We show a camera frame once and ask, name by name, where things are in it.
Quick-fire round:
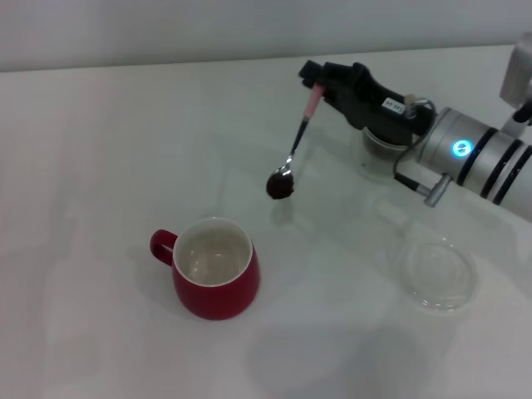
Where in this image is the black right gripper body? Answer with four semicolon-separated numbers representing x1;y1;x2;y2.
342;62;438;145

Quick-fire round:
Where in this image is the pink handled metal spoon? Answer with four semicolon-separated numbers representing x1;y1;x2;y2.
264;82;325;203

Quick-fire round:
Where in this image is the small scooped coffee bean heap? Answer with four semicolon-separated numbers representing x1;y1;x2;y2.
264;172;296;203

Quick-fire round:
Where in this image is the red ceramic mug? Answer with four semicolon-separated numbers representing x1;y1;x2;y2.
149;216;262;321

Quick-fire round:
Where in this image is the small clear glass bowl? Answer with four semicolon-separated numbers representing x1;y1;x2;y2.
394;239;478;315

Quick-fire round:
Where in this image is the glass cup with handle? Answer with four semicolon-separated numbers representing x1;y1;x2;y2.
353;126;416;184

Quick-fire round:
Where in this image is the black cable with metal plug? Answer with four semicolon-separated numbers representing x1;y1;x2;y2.
392;136;454;208

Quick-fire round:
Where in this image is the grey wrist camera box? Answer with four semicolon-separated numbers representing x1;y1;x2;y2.
500;34;532;135

